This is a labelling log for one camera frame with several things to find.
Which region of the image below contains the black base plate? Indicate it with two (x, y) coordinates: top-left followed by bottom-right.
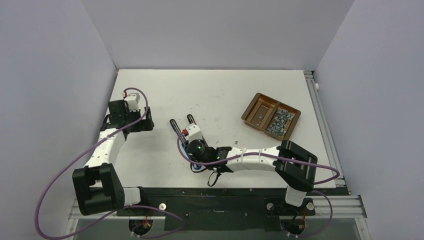
(117, 187), (316, 231)

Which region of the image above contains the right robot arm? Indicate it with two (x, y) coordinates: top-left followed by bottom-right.
(187, 139), (318, 214)

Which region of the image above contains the aluminium side rail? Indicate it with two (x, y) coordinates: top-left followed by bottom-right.
(303, 70), (346, 187)

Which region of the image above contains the brown plastic tray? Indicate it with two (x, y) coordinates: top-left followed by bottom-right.
(241, 92), (302, 141)

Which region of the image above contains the blue stapler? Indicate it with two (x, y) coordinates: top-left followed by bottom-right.
(169, 118), (206, 173)

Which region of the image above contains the black stapler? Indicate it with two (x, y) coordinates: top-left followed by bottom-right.
(186, 114), (197, 127)

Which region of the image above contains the aluminium front rail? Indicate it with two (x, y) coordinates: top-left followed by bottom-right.
(68, 195), (368, 220)

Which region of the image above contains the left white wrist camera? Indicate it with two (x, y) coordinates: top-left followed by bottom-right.
(123, 93), (141, 113)

